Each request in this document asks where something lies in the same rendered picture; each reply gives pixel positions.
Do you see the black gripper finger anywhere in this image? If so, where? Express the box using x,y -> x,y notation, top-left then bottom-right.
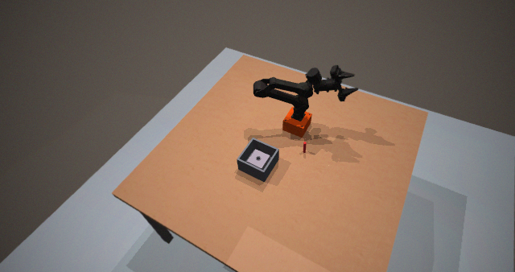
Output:
336,68 -> 354,80
343,87 -> 358,99

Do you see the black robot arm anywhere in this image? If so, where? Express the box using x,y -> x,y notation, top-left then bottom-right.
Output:
253,68 -> 324,121

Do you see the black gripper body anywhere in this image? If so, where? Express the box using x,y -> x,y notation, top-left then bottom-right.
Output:
323,65 -> 345,101

